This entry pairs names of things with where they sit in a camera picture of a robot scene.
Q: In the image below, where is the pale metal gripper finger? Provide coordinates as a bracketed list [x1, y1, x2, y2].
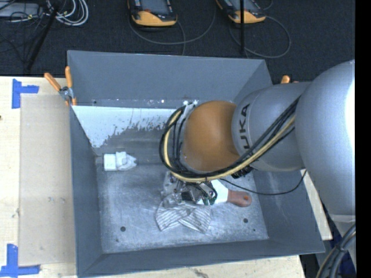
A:
[163, 171, 179, 195]
[161, 193, 184, 209]

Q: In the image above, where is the white brush with brown handle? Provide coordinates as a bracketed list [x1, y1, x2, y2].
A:
[212, 180, 253, 208]

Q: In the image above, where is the grey striped cloth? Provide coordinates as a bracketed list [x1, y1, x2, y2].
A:
[155, 202, 213, 234]

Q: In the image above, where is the grey metal bin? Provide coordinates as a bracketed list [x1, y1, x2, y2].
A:
[67, 50, 326, 277]

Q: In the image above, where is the white crumpled cloth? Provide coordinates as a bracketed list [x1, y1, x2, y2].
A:
[103, 151, 137, 172]

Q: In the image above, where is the pale wood flat board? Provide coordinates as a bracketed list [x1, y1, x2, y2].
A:
[17, 93, 77, 268]

